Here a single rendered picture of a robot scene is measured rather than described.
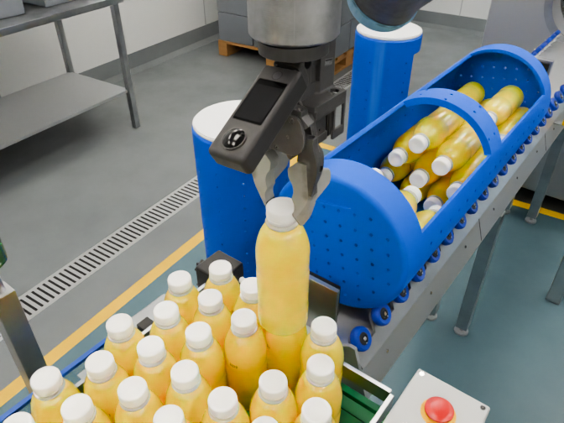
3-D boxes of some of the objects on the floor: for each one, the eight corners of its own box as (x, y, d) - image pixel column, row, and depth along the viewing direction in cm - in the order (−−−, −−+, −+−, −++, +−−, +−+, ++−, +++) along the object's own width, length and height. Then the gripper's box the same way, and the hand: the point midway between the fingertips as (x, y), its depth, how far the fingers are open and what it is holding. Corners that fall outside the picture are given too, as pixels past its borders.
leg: (537, 220, 281) (576, 115, 244) (534, 225, 277) (572, 119, 240) (526, 216, 284) (562, 112, 247) (523, 221, 280) (559, 116, 243)
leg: (470, 330, 218) (508, 210, 181) (464, 338, 214) (503, 218, 177) (456, 324, 221) (492, 205, 184) (451, 331, 217) (486, 212, 180)
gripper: (370, 35, 51) (353, 209, 64) (279, 17, 57) (280, 180, 69) (321, 60, 46) (314, 244, 58) (226, 36, 51) (237, 209, 64)
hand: (282, 211), depth 61 cm, fingers closed on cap, 4 cm apart
